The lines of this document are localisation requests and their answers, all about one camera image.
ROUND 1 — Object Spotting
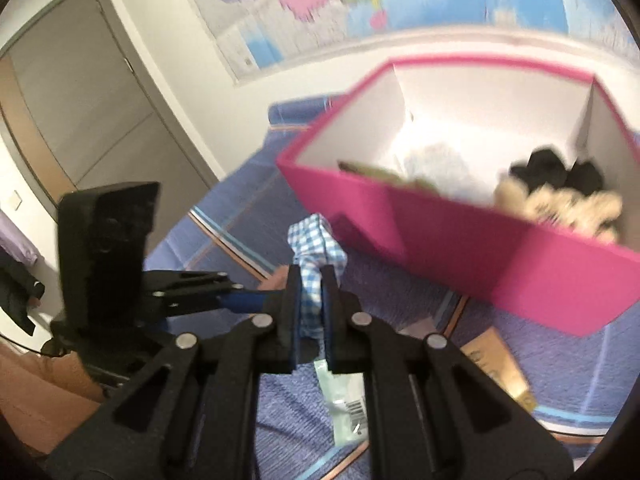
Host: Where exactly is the black hanging garment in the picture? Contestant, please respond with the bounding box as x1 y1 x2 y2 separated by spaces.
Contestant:
0 250 46 336

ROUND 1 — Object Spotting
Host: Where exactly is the beige plush toy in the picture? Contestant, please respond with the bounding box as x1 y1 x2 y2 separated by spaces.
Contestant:
492 177 623 243

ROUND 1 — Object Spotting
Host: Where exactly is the yellow tissue pack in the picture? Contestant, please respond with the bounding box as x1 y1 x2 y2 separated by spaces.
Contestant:
460 327 538 411

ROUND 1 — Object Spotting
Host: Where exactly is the light green packet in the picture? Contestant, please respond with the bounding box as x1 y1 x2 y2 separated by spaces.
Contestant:
315 357 368 446

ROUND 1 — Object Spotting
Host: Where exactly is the green plush toy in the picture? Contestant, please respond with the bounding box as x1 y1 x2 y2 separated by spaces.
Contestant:
337 160 436 193

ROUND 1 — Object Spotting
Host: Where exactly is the blue gingham cloth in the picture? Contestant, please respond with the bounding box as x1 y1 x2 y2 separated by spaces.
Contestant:
287 213 348 341

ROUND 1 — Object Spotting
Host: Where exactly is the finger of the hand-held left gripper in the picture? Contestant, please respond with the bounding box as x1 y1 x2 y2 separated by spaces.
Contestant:
142 270 273 317

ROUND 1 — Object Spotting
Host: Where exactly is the clear printed plastic packet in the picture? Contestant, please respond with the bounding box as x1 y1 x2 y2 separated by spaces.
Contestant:
400 142 496 206

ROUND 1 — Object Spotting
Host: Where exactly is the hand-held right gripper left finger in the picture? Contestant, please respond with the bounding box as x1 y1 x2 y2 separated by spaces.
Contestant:
47 264 303 480

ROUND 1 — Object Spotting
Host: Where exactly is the pink cardboard box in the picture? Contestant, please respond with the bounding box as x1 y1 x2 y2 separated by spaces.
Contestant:
276 58 640 338

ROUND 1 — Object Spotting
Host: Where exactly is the purple hanging cloth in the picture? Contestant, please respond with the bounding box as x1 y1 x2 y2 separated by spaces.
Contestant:
0 210 38 266

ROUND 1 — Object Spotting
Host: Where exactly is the black cloth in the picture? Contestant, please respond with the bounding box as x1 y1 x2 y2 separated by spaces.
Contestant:
507 147 606 193

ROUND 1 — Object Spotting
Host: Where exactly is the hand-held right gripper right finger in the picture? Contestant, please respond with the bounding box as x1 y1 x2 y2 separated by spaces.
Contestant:
320 265 573 480

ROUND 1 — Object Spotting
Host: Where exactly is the grey door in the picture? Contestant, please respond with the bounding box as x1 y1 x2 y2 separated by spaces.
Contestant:
0 0 221 211

